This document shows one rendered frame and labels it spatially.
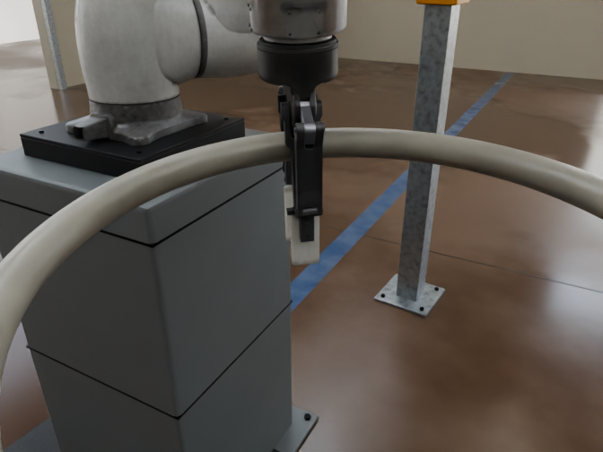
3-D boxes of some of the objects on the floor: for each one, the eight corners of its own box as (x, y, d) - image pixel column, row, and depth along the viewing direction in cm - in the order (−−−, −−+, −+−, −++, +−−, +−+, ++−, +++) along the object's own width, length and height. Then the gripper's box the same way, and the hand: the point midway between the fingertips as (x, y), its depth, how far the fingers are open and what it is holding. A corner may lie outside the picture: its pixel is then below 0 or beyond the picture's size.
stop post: (444, 291, 195) (493, -31, 146) (425, 317, 180) (471, -30, 132) (396, 275, 205) (425, -31, 156) (373, 299, 190) (398, -31, 141)
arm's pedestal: (34, 485, 122) (-78, 165, 86) (175, 359, 162) (139, 102, 126) (203, 595, 101) (148, 230, 65) (318, 418, 140) (324, 130, 104)
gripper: (249, 21, 54) (262, 216, 66) (266, 58, 39) (278, 301, 51) (319, 17, 55) (319, 211, 67) (362, 53, 40) (352, 293, 52)
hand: (301, 226), depth 58 cm, fingers closed on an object, 4 cm apart
